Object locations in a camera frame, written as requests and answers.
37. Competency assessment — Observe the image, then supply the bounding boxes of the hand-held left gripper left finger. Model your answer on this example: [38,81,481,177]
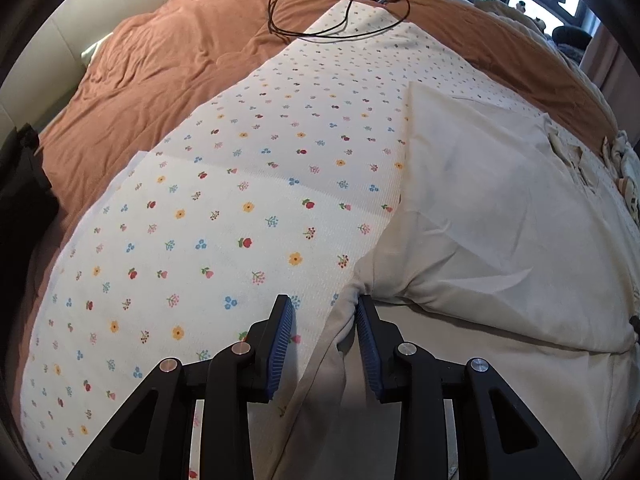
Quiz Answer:
[65,294,296,480]

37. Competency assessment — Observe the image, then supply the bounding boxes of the white bed headboard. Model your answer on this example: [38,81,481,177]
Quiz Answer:
[0,0,261,136]

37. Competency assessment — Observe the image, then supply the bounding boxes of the white floral blanket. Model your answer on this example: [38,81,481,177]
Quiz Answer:
[20,0,640,480]

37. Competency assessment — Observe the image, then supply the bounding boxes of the pink curtain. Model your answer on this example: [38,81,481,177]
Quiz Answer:
[579,22,632,113]

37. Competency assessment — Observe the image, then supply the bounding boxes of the dark cloth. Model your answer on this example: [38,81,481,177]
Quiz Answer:
[0,125,62,311]

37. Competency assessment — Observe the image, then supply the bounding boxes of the brown duvet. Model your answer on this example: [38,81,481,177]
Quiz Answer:
[36,0,623,311]

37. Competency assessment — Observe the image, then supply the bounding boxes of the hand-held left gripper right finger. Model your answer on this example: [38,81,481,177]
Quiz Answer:
[355,294,584,480]

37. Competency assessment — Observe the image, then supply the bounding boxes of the crumpled floral blanket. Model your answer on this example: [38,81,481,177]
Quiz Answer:
[545,115,640,223]

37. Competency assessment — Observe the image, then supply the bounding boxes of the beige garment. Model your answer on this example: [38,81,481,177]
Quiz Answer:
[272,80,640,480]

